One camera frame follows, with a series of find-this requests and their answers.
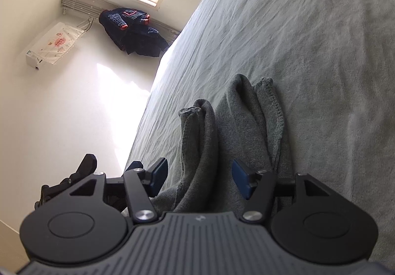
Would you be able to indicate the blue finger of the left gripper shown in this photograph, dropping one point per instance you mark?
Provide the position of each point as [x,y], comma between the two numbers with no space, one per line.
[87,166]
[136,166]

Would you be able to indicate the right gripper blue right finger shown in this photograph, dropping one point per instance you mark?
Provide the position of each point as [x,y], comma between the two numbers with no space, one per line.
[246,179]

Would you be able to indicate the dark hanging jacket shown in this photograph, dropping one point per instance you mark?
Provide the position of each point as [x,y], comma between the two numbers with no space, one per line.
[130,31]

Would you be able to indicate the grey knit sweater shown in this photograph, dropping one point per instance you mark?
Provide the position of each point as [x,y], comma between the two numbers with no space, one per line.
[247,124]

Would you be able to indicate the white wall hanging cloth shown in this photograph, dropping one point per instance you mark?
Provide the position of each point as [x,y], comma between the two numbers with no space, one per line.
[55,44]

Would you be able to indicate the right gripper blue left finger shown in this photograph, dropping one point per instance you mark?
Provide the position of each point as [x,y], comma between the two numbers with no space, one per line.
[155,177]

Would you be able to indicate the grey bed sheet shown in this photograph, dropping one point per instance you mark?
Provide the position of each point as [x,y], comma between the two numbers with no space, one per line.
[332,66]

